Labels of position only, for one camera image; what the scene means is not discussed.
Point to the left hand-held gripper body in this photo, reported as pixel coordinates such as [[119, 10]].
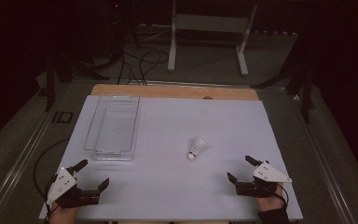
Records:
[[60, 186]]

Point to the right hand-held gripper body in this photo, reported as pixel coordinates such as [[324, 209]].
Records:
[[268, 172]]

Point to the white shuttlecock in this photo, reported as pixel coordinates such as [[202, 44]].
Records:
[[197, 145]]

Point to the clear plastic bin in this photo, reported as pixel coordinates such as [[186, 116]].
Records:
[[115, 124]]

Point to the person's left hand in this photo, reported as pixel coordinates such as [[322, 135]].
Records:
[[63, 215]]

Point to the person's right hand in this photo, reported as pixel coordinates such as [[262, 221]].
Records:
[[268, 202]]

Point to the white table mat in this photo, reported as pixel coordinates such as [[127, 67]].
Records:
[[174, 186]]

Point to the black stand with angled legs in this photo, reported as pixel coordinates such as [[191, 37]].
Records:
[[306, 93], [51, 81]]

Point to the metal floor rail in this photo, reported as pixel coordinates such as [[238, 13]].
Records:
[[329, 168], [15, 168]]

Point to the black rectangular floor bracket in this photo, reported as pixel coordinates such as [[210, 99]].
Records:
[[62, 117]]

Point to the white metal stand frame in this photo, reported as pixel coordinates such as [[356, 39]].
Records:
[[211, 23]]

